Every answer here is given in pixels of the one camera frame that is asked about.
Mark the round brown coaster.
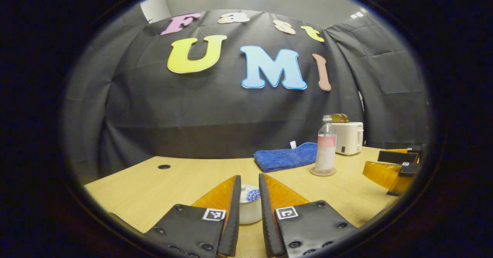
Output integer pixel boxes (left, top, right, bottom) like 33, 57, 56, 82
310, 166, 337, 177

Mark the white teacup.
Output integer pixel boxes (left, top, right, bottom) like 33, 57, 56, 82
239, 200, 263, 224

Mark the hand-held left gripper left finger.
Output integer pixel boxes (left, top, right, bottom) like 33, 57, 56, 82
144, 175, 242, 258

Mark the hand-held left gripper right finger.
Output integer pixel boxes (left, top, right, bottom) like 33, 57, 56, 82
259, 173, 357, 258

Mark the blue folded towel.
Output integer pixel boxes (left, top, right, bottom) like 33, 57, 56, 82
253, 142, 318, 173

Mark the black backdrop cloth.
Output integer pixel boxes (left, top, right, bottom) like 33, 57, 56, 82
64, 6, 430, 185

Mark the white toaster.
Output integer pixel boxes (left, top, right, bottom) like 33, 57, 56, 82
332, 122, 364, 156

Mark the clear plastic water bottle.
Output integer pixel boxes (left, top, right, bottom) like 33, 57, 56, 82
315, 115, 337, 174

